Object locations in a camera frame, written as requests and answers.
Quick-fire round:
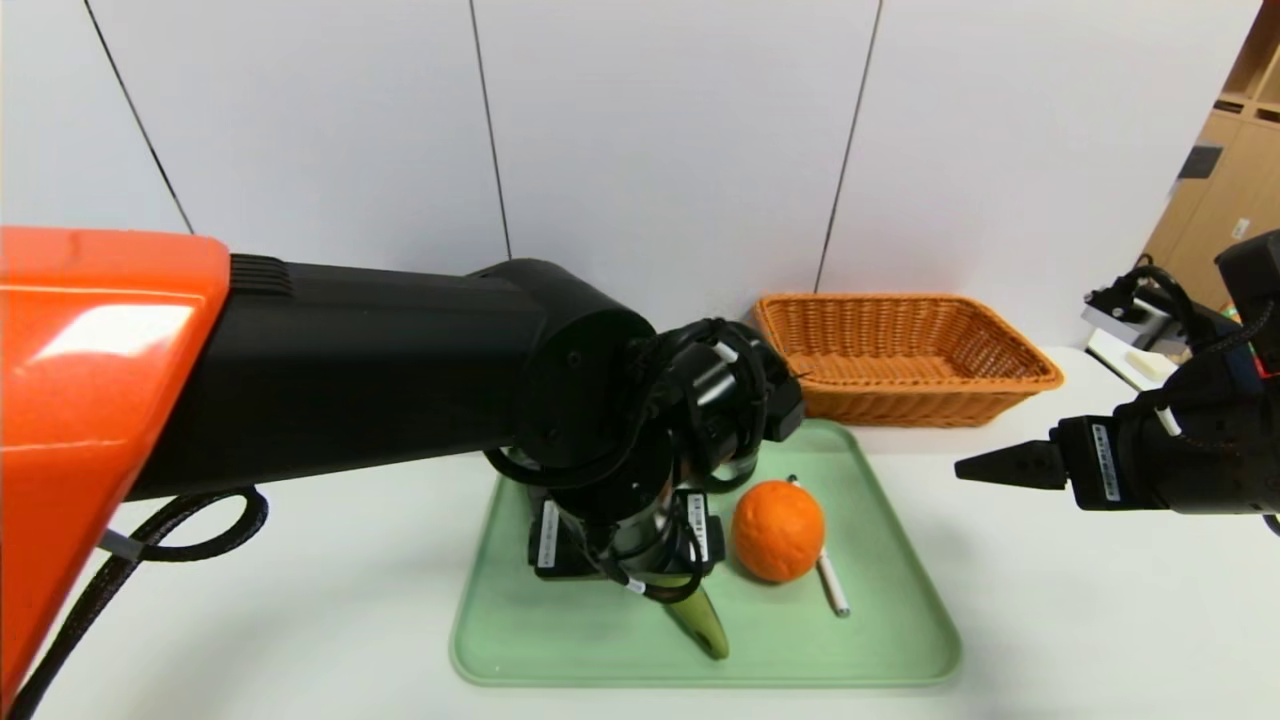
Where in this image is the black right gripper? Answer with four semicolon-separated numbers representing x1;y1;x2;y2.
954;390;1244;515

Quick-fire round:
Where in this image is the wooden cabinet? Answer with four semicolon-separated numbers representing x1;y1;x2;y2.
1140;0;1280;311

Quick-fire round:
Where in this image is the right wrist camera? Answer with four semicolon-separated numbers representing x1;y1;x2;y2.
1085;265;1201;346

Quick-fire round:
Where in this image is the orange fruit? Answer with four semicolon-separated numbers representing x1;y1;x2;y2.
732;480;827;584

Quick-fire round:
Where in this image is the light green plastic tray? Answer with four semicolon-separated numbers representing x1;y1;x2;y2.
450;418;964;689

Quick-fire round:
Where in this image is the orange wicker basket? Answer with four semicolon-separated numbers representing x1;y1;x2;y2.
753;292;1064;429

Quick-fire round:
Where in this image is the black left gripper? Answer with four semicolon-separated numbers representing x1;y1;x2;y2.
528;489;726;582

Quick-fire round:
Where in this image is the white pen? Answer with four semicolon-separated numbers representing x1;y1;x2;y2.
787;475;851;619

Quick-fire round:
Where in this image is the black bristle brush green handle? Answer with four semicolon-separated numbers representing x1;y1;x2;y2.
660;585;731;661

